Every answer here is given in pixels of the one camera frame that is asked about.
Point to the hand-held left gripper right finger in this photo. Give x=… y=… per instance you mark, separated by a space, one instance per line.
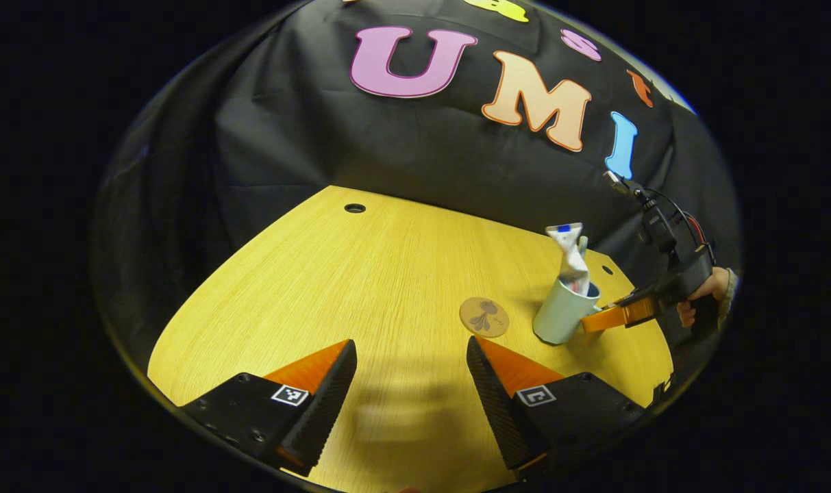
x=494 y=400

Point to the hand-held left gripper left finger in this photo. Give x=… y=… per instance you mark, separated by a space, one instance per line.
x=333 y=394

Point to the pale green toothbrush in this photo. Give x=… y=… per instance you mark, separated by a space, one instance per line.
x=583 y=246

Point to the black backdrop cloth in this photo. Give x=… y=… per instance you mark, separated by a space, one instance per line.
x=388 y=137

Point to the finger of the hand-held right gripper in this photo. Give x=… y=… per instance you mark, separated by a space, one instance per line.
x=617 y=317

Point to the round brown coaster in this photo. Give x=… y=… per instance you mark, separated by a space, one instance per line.
x=484 y=317

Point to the white toothpaste tube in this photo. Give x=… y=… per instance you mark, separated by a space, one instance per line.
x=571 y=263

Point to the yellow wooden desktop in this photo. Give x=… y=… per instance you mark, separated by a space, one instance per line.
x=319 y=308

